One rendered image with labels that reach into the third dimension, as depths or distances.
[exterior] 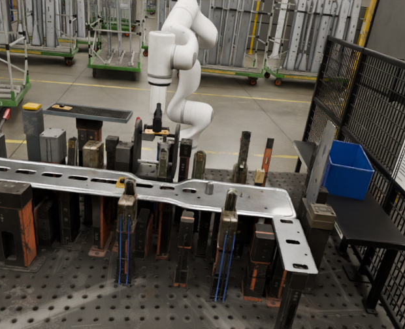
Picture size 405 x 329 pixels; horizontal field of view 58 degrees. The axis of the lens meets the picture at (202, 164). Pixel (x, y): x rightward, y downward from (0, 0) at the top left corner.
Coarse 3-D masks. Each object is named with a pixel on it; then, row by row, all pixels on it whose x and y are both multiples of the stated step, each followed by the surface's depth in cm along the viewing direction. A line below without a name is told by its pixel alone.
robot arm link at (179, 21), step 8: (176, 8) 135; (184, 8) 135; (168, 16) 133; (176, 16) 130; (184, 16) 132; (168, 24) 128; (176, 24) 127; (184, 24) 130; (176, 32) 126; (184, 32) 125; (192, 32) 124; (176, 40) 128; (184, 40) 125; (192, 40) 120; (176, 48) 117; (184, 48) 117; (192, 48) 118; (176, 56) 116; (184, 56) 116; (192, 56) 117; (176, 64) 118; (184, 64) 117; (192, 64) 118
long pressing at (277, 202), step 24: (24, 168) 145; (48, 168) 147; (72, 168) 149; (96, 168) 151; (72, 192) 135; (96, 192) 135; (120, 192) 136; (144, 192) 138; (168, 192) 140; (216, 192) 145; (240, 192) 147; (264, 192) 149; (264, 216) 133; (288, 216) 134
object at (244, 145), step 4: (244, 132) 150; (248, 132) 150; (244, 136) 146; (248, 136) 146; (240, 140) 151; (244, 140) 151; (248, 140) 150; (240, 144) 150; (244, 144) 151; (248, 144) 150; (240, 148) 151; (244, 148) 152; (248, 148) 150; (240, 152) 151; (244, 152) 152; (240, 156) 152; (244, 156) 152; (240, 160) 153; (244, 160) 153; (244, 164) 152; (244, 168) 153
